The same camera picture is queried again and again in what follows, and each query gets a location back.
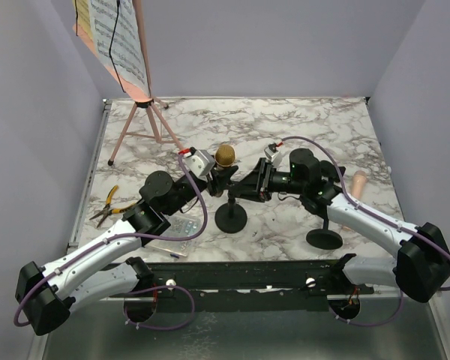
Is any pink music stand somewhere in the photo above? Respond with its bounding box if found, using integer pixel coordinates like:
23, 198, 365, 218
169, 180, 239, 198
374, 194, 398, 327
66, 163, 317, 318
73, 0, 183, 166

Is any black mounting rail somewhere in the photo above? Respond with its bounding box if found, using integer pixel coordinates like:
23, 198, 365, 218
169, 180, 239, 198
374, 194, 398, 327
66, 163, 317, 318
108, 258, 398, 314

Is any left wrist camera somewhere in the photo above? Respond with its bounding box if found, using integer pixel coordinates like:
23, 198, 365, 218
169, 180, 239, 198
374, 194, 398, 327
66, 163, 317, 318
178, 148, 215, 182

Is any gold microphone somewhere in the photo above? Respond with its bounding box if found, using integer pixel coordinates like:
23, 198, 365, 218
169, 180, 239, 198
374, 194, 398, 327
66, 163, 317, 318
214, 144, 236, 168

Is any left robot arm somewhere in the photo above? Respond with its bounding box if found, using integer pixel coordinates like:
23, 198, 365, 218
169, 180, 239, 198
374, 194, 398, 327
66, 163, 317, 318
13, 166, 238, 336

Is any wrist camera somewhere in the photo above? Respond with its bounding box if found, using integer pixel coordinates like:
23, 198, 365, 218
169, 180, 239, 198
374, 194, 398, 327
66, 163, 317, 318
264, 143, 283, 167
178, 148, 215, 182

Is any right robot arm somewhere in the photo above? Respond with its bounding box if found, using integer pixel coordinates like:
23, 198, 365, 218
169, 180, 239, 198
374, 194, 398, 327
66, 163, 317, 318
229, 148, 450, 303

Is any yellow sheet music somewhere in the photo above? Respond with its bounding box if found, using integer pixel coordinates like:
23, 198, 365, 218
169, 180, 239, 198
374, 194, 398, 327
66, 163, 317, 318
73, 0, 93, 40

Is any black mic stand with clip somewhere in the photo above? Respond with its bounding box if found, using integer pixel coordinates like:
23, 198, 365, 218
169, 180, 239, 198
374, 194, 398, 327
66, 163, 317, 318
306, 160, 346, 251

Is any pink microphone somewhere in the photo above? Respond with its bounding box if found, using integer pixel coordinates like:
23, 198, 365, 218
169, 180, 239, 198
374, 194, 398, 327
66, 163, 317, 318
349, 170, 368, 202

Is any clear screw organizer box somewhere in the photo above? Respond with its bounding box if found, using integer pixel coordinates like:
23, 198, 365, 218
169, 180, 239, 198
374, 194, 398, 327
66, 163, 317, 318
146, 214, 202, 258

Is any white sheet music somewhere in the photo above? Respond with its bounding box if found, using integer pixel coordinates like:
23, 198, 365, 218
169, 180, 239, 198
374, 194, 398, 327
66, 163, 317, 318
89, 0, 150, 102

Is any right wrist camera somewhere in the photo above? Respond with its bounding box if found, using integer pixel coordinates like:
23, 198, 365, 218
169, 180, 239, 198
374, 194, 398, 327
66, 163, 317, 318
264, 143, 283, 167

